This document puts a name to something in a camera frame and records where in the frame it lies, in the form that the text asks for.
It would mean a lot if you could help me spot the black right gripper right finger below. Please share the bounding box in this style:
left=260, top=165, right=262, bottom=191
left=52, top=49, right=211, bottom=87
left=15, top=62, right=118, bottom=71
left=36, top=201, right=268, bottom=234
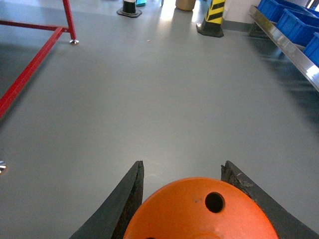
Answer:
left=221, top=161, right=319, bottom=239

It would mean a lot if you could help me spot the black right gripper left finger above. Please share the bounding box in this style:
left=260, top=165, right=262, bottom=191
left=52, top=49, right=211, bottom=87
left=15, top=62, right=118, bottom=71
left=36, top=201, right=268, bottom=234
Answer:
left=71, top=161, right=144, bottom=239

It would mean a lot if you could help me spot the orange cylindrical 4680 cap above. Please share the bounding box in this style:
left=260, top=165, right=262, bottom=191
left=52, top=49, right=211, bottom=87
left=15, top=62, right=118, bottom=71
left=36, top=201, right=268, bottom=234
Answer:
left=124, top=178, right=278, bottom=239

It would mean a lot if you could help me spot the steel roller shelf rack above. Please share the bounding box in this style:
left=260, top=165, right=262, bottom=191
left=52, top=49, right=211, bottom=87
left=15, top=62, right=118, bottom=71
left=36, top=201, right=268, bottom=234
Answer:
left=249, top=5, right=319, bottom=91

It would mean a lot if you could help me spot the blue plastic bin near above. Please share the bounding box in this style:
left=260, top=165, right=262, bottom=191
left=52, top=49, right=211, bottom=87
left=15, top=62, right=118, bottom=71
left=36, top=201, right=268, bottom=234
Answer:
left=276, top=9, right=319, bottom=47

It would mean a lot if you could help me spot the blue plastic bin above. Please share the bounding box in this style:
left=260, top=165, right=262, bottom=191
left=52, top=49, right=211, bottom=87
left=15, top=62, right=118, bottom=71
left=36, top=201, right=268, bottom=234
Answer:
left=257, top=0, right=306, bottom=22
left=276, top=9, right=319, bottom=47

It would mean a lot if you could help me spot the black cone base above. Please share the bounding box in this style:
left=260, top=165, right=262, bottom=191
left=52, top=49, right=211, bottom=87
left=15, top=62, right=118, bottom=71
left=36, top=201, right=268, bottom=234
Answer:
left=117, top=0, right=142, bottom=18

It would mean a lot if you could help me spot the yellow black traffic cone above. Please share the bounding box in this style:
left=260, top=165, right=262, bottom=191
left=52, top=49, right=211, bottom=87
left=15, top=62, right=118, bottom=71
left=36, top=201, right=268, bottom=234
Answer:
left=196, top=0, right=225, bottom=38

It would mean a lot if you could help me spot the blue plastic bin far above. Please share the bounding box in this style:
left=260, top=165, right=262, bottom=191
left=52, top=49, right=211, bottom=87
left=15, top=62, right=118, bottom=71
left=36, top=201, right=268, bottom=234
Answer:
left=257, top=0, right=306, bottom=22

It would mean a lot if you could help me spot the red metal table frame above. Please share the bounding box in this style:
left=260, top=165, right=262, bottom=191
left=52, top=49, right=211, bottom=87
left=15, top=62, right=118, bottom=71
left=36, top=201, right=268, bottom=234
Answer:
left=0, top=0, right=79, bottom=117

